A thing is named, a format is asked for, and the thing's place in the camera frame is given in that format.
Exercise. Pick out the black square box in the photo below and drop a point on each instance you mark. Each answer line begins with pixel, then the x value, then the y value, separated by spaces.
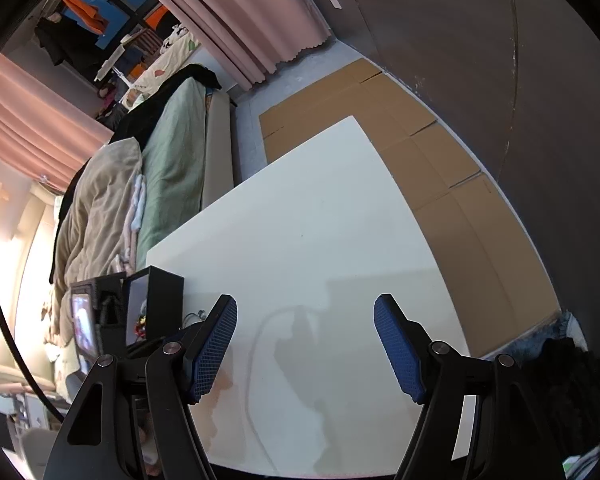
pixel 167 300

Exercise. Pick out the white folding table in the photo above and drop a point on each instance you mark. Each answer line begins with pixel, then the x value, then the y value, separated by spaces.
pixel 120 52

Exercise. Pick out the bed with green sheet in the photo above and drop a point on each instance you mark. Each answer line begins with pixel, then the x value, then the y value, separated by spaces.
pixel 172 160

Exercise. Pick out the black clothing on bed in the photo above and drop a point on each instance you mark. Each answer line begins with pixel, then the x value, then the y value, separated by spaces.
pixel 145 110

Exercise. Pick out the flat brown cardboard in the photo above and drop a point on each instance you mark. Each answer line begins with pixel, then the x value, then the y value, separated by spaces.
pixel 445 160

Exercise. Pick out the pink curtain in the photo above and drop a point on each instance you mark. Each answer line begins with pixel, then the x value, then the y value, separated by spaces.
pixel 40 120
pixel 250 15

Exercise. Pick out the pink and white striped cloth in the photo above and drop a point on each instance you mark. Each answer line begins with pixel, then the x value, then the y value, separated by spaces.
pixel 137 210

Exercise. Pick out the orange hanging cloth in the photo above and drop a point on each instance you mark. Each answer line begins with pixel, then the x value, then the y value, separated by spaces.
pixel 85 10

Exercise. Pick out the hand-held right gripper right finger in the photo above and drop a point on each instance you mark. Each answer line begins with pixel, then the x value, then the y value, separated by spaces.
pixel 400 345

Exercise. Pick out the white wall socket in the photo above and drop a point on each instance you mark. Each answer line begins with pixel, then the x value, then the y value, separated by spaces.
pixel 334 1

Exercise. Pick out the beige blanket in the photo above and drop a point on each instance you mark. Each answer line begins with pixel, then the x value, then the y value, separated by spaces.
pixel 100 200

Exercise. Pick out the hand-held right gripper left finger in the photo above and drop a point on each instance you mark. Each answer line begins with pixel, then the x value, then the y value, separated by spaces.
pixel 215 340

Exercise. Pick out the white patterned bedding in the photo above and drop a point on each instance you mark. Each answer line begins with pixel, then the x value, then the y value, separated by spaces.
pixel 165 55

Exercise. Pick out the black hanging clothes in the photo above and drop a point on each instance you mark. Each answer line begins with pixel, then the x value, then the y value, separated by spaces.
pixel 62 42

